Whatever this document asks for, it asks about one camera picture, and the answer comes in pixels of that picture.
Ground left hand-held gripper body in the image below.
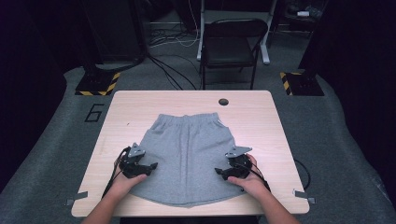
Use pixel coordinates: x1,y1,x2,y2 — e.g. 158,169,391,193
117,142,148,179

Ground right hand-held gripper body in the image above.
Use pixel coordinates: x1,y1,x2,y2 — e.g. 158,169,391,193
224,145,254,181

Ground grey shorts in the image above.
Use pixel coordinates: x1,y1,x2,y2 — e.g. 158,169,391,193
129,112,250,208

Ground person's left hand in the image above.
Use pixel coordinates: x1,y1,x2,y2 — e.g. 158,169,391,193
110,172,148,199

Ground person's right hand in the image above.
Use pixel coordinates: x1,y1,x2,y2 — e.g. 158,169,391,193
227,154,270,197

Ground black stand base striped edge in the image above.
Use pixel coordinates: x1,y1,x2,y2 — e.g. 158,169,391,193
74,71,121,97
279,71,325,97

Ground black folding chair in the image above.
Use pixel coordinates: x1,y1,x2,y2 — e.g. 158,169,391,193
196,0,278,65
199,18,269,91

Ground dark box-shaped cabinet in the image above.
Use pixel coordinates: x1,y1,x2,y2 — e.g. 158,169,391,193
80,0,148,73

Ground black curtain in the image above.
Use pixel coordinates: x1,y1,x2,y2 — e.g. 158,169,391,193
298,0,396,200
0,0,85,194

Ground left hand-held gripper black cable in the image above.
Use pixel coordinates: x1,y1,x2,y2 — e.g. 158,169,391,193
101,147,132,199

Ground hand-held gripper black cable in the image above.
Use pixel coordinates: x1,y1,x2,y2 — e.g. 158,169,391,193
246,161,272,192
101,147,132,199

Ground right hand-held gripper black cable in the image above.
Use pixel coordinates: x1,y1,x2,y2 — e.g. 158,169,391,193
246,161,272,192

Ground grey metal table bracket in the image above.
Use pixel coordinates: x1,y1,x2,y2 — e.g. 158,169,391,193
64,190,89,207
292,189,316,204

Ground black cable beside table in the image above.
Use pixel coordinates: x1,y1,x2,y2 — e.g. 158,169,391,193
293,158,312,191

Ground black floor cables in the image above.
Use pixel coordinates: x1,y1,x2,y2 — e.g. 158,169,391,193
146,27,200,91

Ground white floor cable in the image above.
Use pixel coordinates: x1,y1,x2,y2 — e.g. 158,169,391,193
148,0,201,49

